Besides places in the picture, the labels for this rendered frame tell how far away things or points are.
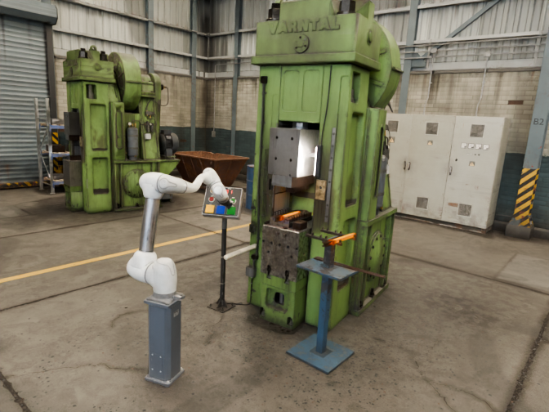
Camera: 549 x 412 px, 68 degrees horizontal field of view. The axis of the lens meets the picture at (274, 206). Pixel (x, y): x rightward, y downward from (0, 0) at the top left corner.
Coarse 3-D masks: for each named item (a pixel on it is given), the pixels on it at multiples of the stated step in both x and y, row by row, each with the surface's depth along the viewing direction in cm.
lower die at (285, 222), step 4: (288, 212) 385; (292, 212) 381; (308, 212) 384; (288, 216) 360; (292, 216) 364; (296, 216) 365; (300, 216) 367; (308, 216) 381; (272, 220) 360; (284, 220) 353; (288, 220) 351; (292, 220) 356; (296, 220) 362; (308, 220) 382; (272, 224) 361; (276, 224) 359; (280, 224) 356; (284, 224) 354; (288, 224) 352
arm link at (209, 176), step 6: (210, 168) 325; (204, 174) 314; (210, 174) 318; (216, 174) 325; (198, 180) 300; (204, 180) 314; (210, 180) 318; (216, 180) 321; (192, 186) 285; (198, 186) 293; (210, 186) 321; (186, 192) 281; (192, 192) 289
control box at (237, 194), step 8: (208, 192) 372; (232, 192) 370; (240, 192) 369; (208, 200) 370; (216, 200) 369; (240, 200) 367; (240, 208) 369; (208, 216) 370; (216, 216) 367; (224, 216) 364; (232, 216) 363
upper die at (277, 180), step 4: (272, 176) 354; (276, 176) 351; (280, 176) 349; (284, 176) 347; (308, 176) 368; (312, 176) 375; (272, 180) 354; (276, 180) 352; (280, 180) 350; (284, 180) 347; (288, 180) 345; (292, 180) 345; (296, 180) 350; (300, 180) 356; (304, 180) 362; (308, 180) 369; (312, 180) 376; (272, 184) 355; (276, 184) 352; (280, 184) 350; (284, 184) 348; (288, 184) 346; (292, 184) 346; (296, 184) 351; (300, 184) 357; (304, 184) 364; (308, 184) 370
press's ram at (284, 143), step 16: (272, 128) 347; (288, 128) 338; (272, 144) 349; (288, 144) 340; (304, 144) 341; (272, 160) 351; (288, 160) 342; (304, 160) 346; (288, 176) 344; (304, 176) 351
